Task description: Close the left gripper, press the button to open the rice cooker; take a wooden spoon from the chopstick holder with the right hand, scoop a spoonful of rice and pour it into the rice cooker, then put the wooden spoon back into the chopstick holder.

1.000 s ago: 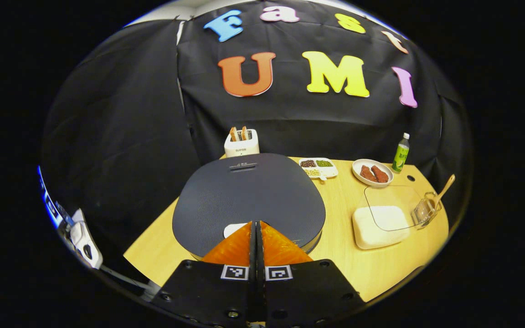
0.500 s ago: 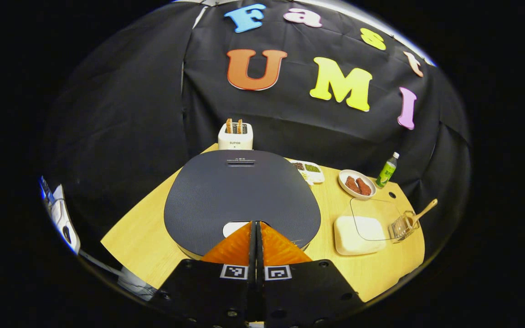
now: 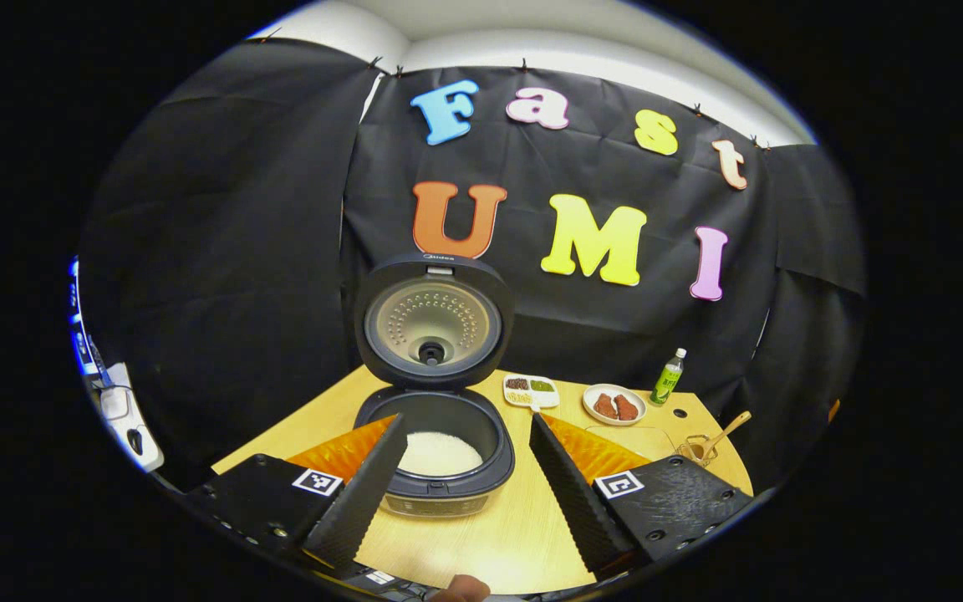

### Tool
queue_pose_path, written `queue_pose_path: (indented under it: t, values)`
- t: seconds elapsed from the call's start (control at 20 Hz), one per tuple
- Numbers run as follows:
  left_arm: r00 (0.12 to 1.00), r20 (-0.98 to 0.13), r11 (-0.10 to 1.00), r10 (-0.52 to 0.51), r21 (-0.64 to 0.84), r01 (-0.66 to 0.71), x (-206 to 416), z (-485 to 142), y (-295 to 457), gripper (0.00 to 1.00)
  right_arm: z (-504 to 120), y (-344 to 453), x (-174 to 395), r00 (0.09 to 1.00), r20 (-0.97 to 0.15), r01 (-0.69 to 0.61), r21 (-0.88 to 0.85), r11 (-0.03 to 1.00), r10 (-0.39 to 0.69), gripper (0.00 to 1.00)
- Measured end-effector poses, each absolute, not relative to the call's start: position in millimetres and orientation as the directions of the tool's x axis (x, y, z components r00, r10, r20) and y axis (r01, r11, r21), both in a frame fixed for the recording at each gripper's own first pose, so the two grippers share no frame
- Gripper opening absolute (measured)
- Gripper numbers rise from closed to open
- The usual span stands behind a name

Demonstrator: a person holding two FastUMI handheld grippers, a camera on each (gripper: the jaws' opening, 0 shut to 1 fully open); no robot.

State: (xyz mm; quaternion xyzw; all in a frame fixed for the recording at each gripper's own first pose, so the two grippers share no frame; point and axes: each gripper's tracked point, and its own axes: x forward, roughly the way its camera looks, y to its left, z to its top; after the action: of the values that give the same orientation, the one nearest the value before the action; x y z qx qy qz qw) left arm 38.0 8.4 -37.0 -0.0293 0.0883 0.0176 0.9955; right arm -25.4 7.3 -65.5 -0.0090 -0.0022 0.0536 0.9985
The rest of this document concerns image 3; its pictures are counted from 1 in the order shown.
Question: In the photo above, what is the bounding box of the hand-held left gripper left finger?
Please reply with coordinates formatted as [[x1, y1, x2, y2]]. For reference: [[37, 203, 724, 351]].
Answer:
[[185, 413, 409, 569]]

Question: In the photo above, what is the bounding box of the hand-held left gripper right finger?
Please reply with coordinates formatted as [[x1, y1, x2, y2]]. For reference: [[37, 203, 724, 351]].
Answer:
[[529, 411, 754, 576]]

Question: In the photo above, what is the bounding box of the white rice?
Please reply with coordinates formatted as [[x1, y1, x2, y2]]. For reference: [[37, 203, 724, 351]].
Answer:
[[398, 431, 485, 478]]

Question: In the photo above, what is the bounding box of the clear wire chopstick holder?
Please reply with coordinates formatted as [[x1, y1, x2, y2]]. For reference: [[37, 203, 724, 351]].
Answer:
[[678, 433, 721, 467]]

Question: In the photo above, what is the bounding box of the wooden spoon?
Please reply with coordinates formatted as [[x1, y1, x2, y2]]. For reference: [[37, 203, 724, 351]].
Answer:
[[690, 411, 752, 461]]

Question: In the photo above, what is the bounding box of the black and silver rice cooker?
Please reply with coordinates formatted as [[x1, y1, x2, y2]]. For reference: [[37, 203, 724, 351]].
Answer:
[[353, 253, 517, 518]]

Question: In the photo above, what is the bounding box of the round white plate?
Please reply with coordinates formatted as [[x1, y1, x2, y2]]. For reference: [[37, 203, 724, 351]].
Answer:
[[582, 383, 648, 427]]

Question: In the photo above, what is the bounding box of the white divided dish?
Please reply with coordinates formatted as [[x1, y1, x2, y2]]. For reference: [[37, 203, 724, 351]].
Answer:
[[504, 375, 560, 411]]

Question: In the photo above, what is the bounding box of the green tea bottle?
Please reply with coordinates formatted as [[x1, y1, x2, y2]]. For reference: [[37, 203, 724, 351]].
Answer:
[[650, 348, 687, 406]]

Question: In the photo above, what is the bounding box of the white side desk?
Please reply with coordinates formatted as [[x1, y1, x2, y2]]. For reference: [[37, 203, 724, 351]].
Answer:
[[99, 362, 166, 474]]

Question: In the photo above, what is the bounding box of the black backdrop cloth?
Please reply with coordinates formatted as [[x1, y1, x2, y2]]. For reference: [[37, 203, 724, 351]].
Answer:
[[79, 38, 867, 494]]

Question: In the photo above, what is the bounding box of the computer monitor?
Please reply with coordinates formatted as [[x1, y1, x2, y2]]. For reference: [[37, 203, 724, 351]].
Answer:
[[68, 258, 99, 379]]

